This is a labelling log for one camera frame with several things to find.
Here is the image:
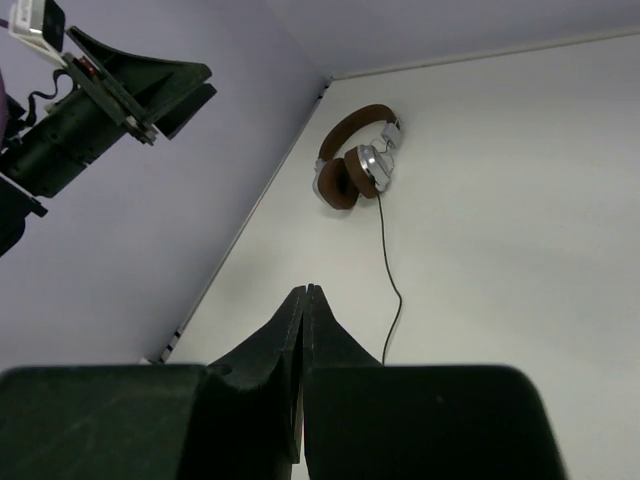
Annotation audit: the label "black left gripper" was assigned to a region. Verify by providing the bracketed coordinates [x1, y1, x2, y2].
[1, 26, 217, 198]

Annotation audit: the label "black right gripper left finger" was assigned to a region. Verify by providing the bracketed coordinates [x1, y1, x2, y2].
[1, 287, 306, 479]

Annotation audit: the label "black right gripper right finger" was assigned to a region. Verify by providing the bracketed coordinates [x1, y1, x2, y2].
[302, 285, 567, 479]

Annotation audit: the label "brown silver headphones with cable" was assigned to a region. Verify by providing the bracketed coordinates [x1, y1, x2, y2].
[312, 104, 404, 365]

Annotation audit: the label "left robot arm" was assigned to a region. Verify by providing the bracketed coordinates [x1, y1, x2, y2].
[1, 26, 216, 253]

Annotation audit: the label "metal table edge rail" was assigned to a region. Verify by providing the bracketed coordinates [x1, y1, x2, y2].
[138, 76, 334, 365]

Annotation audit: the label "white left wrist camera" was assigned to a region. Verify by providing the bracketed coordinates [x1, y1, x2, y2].
[8, 0, 66, 67]

